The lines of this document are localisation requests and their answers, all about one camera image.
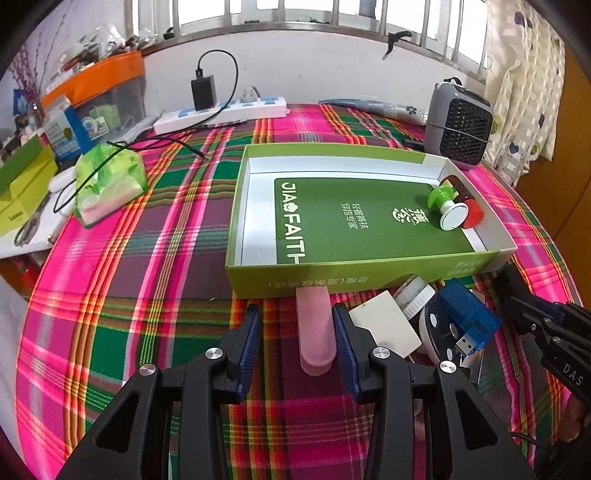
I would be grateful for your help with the green plastic bag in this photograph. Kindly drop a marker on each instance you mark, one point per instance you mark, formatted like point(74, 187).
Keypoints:
point(111, 184)

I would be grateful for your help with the scissors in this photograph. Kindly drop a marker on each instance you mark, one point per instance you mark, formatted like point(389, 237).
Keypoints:
point(27, 230)

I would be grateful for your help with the spotted curtain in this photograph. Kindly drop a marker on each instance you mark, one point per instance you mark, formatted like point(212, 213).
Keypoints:
point(526, 92)

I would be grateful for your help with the white power strip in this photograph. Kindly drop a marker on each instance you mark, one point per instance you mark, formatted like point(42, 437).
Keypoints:
point(258, 108)

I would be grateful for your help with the large yellow-green box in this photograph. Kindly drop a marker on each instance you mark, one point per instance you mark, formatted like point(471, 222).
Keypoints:
point(27, 207)

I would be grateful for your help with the blue clear flash drive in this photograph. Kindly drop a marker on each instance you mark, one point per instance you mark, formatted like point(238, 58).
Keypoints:
point(466, 314)

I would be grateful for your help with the black charger adapter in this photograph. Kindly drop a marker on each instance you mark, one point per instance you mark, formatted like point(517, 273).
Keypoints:
point(204, 92)

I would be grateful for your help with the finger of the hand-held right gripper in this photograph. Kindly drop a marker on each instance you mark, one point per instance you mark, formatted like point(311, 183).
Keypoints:
point(517, 288)
point(531, 325)

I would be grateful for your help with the green white bottle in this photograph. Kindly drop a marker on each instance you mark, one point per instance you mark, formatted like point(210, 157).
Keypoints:
point(450, 217)

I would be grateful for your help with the white card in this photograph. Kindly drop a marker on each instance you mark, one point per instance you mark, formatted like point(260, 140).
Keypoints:
point(385, 323)

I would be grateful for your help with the wooden cabinet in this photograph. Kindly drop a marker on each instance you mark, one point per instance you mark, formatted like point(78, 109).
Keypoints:
point(572, 184)

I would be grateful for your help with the white plug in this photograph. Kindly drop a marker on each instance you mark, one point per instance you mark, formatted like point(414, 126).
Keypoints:
point(251, 94)

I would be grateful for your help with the grey key fob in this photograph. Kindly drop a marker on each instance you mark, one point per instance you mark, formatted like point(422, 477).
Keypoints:
point(434, 323)

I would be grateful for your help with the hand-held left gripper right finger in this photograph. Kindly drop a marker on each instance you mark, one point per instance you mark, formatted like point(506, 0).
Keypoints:
point(342, 350)

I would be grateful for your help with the metal window grille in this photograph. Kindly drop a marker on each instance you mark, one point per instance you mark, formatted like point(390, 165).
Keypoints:
point(323, 28)

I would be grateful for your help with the green cardboard box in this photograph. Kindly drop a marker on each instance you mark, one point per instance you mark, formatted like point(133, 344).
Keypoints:
point(369, 217)

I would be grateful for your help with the blue carton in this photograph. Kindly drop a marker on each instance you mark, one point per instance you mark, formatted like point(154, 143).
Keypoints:
point(69, 134)

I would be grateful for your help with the grey fan heater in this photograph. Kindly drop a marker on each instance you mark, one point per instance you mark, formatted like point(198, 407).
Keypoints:
point(457, 124)

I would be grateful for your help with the orange lid storage bin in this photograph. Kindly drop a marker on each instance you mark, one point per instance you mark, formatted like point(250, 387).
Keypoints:
point(115, 99)

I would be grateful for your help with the pink plastic case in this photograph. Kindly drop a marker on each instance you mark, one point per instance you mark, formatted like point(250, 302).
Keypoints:
point(316, 332)

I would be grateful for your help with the purple flower branches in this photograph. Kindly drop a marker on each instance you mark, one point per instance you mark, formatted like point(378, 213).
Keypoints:
point(32, 69)

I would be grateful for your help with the plaid blanket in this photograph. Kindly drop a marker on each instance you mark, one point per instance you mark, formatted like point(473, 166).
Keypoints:
point(138, 300)

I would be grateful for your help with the red cap brown bottle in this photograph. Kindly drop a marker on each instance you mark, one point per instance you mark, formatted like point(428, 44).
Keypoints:
point(473, 214)

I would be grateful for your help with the small yellow-green box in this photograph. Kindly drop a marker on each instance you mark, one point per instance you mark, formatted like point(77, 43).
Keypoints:
point(23, 161)

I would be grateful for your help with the grey floral umbrella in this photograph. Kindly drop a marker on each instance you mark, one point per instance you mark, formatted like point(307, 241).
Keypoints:
point(369, 107)

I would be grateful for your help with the pile of small sundries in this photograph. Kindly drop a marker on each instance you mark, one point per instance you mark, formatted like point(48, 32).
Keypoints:
point(92, 50)

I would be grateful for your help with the white ridged cap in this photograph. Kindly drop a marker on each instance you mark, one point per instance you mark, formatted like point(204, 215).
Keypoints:
point(415, 297)

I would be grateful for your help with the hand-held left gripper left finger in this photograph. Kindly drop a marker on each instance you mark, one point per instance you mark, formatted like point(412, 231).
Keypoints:
point(248, 350)

